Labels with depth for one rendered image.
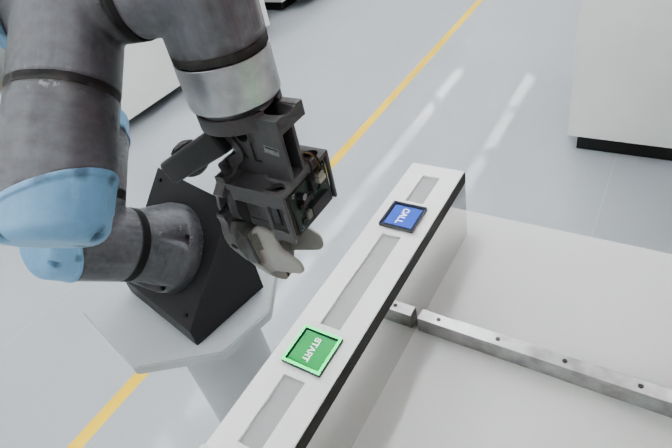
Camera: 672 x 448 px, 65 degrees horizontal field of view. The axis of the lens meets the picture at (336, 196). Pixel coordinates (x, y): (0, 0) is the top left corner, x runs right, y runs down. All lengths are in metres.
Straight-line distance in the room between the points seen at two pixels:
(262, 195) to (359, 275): 0.34
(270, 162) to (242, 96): 0.06
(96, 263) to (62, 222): 0.44
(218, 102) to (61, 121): 0.10
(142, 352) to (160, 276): 0.15
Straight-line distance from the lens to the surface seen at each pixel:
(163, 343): 0.96
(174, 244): 0.85
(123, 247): 0.82
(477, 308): 0.86
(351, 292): 0.72
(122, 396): 2.06
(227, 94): 0.39
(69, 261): 0.79
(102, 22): 0.41
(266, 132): 0.41
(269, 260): 0.52
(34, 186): 0.37
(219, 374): 1.06
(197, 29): 0.38
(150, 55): 3.70
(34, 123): 0.38
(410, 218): 0.80
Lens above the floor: 1.49
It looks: 37 degrees down
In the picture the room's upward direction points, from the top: 13 degrees counter-clockwise
